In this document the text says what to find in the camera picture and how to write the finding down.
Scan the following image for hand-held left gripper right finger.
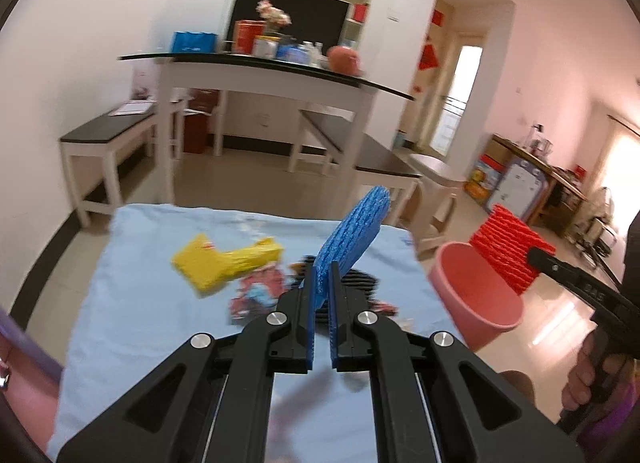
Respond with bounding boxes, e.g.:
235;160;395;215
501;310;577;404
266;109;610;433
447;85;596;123
330;263;584;463

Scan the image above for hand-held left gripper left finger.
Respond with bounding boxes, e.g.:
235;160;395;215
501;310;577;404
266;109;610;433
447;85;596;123
56;263;316;463

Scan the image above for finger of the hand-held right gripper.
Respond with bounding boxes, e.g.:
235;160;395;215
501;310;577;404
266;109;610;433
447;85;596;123
527;247;626;315

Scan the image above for black ribbed plastic tray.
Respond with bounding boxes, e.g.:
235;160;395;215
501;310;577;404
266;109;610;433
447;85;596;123
290;255;381;325

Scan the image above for colourful snack wrapper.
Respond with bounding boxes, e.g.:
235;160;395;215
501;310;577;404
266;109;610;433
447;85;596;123
229;263;301;325

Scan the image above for red ribbed sponge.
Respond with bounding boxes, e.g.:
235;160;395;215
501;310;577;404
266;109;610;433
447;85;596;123
470;203;556;294

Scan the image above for pink plastic bucket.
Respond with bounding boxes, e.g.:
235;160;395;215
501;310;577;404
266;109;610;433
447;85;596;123
432;241;524;350

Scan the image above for blue scouring pad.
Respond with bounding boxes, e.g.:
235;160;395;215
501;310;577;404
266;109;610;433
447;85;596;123
312;186;392;316

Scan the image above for yellow packet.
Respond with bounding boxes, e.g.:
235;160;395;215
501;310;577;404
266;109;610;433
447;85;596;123
171;234;285;299

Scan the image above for person's right forearm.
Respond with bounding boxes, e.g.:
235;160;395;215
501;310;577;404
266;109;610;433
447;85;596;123
580;363;640;459

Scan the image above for person's right hand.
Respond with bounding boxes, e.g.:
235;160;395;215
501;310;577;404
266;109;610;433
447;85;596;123
561;328;636;412

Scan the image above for office chair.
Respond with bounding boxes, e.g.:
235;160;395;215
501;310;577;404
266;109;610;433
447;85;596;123
575;188;621;269

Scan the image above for wooden desk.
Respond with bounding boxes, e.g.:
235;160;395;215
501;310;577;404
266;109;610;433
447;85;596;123
487;133;588;236

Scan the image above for children's drawing board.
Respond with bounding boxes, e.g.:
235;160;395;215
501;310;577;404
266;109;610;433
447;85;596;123
492;157;548;224

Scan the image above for window curtain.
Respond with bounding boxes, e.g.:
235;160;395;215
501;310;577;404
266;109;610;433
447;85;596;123
600;116;640;204

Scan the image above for colourful toy box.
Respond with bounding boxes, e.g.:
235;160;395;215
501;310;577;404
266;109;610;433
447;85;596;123
464;154;506;205

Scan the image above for light blue tablecloth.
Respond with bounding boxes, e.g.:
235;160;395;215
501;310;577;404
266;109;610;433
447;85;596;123
47;203;501;463

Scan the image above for beige plastic stool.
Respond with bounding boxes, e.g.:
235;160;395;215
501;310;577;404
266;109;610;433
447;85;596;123
407;153;466;254

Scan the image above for white bench with black seat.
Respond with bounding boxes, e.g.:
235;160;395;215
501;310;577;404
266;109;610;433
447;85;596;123
289;110;423;229

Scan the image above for glass balcony door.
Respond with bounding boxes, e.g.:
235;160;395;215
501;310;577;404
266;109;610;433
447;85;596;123
430;30;486;154

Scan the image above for white table with black top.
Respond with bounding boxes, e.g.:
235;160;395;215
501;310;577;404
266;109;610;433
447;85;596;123
118;52;416;216

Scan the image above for red diamond paper decoration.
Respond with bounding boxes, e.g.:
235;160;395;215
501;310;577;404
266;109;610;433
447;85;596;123
419;40;442;72

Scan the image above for red pomegranate ornament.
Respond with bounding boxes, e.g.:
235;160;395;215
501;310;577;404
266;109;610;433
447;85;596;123
326;46;365;75

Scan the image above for white bench with paper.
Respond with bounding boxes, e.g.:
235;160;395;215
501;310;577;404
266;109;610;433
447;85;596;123
60;108;161;229

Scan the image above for paper sheet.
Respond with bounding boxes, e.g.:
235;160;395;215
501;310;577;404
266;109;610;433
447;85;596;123
109;100;155;117

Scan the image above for white and orange box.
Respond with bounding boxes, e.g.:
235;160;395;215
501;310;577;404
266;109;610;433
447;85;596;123
251;34;281;60

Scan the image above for red tin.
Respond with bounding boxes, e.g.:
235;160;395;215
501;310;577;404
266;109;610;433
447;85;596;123
234;20;266;55

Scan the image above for blue bag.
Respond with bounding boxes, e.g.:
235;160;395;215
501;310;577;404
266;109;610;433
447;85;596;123
171;31;219;54

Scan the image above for artificial flower bouquet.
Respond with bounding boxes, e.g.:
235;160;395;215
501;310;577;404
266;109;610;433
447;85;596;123
256;0;292;35

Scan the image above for black television screen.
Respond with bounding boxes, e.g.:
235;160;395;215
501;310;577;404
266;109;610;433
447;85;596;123
226;0;351;51

